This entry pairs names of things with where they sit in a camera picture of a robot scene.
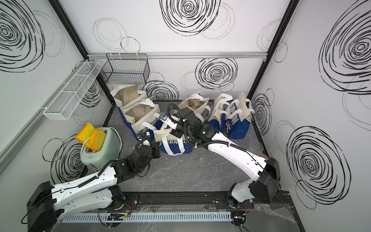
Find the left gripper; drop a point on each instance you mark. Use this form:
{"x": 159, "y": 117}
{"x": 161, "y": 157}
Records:
{"x": 154, "y": 148}

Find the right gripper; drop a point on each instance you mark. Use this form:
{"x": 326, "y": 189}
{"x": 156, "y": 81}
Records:
{"x": 176, "y": 133}

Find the blue beige takeout bag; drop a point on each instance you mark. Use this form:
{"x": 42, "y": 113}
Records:
{"x": 197, "y": 104}
{"x": 126, "y": 96}
{"x": 168, "y": 143}
{"x": 239, "y": 117}
{"x": 219, "y": 112}
{"x": 142, "y": 117}

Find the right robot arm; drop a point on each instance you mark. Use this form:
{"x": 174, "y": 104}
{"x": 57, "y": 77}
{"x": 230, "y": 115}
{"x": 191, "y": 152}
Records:
{"x": 264, "y": 174}

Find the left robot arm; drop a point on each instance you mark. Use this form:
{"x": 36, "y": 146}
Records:
{"x": 52, "y": 203}

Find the mint green toaster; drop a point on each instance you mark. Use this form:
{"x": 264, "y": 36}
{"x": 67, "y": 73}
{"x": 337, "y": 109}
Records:
{"x": 112, "y": 145}

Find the front yellow toast slice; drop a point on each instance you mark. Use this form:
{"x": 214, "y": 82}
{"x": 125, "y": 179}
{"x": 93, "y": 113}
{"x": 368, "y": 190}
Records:
{"x": 97, "y": 139}

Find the yellow toast slice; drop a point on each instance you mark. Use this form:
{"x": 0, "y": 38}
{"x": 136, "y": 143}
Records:
{"x": 85, "y": 133}
{"x": 97, "y": 139}

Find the rear yellow toast slice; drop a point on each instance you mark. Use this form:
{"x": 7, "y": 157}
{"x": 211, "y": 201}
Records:
{"x": 85, "y": 133}

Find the clear plastic cup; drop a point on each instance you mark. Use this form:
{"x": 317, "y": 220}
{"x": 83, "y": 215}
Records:
{"x": 255, "y": 147}

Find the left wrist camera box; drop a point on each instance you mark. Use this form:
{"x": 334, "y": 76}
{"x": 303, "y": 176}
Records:
{"x": 146, "y": 141}

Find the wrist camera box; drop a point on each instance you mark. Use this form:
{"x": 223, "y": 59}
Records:
{"x": 146, "y": 141}
{"x": 167, "y": 120}

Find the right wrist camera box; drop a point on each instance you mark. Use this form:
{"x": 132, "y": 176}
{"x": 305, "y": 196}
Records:
{"x": 167, "y": 120}

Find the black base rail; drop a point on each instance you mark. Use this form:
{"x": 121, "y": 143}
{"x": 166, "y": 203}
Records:
{"x": 135, "y": 200}

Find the black wire basket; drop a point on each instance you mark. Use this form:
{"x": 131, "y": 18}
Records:
{"x": 122, "y": 69}

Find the white wire mesh shelf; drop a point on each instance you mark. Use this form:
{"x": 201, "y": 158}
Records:
{"x": 73, "y": 91}

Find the slotted grey cable duct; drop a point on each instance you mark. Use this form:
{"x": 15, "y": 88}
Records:
{"x": 150, "y": 217}

